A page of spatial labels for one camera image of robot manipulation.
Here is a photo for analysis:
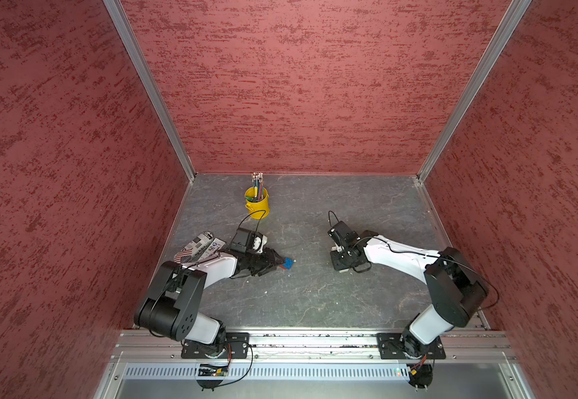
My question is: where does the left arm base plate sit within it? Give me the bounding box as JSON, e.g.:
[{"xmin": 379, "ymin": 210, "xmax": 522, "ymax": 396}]
[{"xmin": 181, "ymin": 332, "xmax": 251, "ymax": 362}]

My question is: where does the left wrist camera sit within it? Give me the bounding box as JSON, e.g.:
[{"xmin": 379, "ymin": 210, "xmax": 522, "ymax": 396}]
[{"xmin": 228, "ymin": 228, "xmax": 267, "ymax": 254}]

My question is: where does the aluminium front rail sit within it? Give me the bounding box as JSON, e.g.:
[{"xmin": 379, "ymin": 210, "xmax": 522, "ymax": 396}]
[{"xmin": 111, "ymin": 328, "xmax": 518, "ymax": 364}]

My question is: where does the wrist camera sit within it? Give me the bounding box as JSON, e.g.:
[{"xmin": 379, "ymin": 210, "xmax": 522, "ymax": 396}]
[
  {"xmin": 228, "ymin": 228, "xmax": 267, "ymax": 254},
  {"xmin": 328, "ymin": 221, "xmax": 359, "ymax": 250}
]

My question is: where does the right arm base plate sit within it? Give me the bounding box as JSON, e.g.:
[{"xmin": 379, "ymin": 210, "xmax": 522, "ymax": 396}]
[{"xmin": 376, "ymin": 332, "xmax": 447, "ymax": 362}]

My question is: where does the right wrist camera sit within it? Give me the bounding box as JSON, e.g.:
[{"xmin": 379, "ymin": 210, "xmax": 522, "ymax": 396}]
[{"xmin": 328, "ymin": 221, "xmax": 359, "ymax": 250}]

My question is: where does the coloured pencils bundle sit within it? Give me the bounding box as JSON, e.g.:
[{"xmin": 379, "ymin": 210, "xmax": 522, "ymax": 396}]
[{"xmin": 252, "ymin": 172, "xmax": 264, "ymax": 202}]

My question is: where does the dark blue small lego brick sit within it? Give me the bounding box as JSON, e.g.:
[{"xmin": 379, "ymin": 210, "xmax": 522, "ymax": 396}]
[{"xmin": 281, "ymin": 258, "xmax": 294, "ymax": 270}]

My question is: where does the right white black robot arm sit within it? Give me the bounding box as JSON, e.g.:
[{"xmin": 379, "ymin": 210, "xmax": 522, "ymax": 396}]
[{"xmin": 328, "ymin": 222, "xmax": 489, "ymax": 359}]

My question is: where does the yellow pencil cup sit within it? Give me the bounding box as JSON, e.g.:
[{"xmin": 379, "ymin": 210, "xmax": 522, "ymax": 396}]
[{"xmin": 245, "ymin": 187, "xmax": 270, "ymax": 220}]

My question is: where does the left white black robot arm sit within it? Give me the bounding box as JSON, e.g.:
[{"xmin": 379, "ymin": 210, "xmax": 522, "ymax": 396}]
[{"xmin": 133, "ymin": 248, "xmax": 294, "ymax": 358}]

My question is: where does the flag patterned pouch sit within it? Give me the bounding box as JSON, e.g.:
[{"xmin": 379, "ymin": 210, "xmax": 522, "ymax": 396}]
[{"xmin": 173, "ymin": 231, "xmax": 226, "ymax": 264}]

